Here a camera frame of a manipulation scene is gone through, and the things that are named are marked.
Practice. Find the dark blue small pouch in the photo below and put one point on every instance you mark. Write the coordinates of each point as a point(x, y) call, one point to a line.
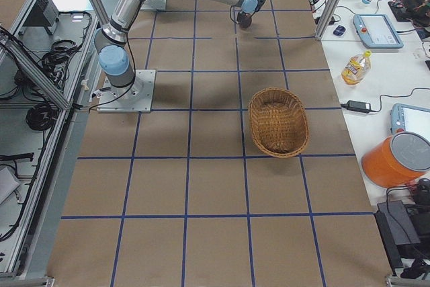
point(339, 30)

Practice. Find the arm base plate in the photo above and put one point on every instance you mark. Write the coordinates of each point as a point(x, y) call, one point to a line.
point(135, 98)
point(154, 5)

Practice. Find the blue teach pendant near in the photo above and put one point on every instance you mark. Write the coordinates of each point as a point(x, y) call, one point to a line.
point(410, 119)

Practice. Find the woven wicker basket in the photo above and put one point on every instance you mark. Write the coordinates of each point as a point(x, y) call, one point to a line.
point(278, 122)

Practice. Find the blue teach pendant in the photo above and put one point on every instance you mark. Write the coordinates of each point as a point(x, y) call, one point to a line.
point(376, 31)
point(410, 119)

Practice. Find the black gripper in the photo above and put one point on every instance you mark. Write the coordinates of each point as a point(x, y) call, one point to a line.
point(245, 20)

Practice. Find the orange bucket with lid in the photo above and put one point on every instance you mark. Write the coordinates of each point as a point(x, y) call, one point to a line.
point(397, 160)

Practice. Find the black power adapter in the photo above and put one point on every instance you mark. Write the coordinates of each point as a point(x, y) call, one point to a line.
point(357, 106)

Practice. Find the dark red apple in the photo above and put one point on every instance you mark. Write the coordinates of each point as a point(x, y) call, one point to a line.
point(244, 21)

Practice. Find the orange juice bottle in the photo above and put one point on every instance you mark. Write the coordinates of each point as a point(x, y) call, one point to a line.
point(357, 68)

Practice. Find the blue teach pendant far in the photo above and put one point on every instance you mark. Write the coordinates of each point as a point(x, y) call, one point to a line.
point(376, 31)

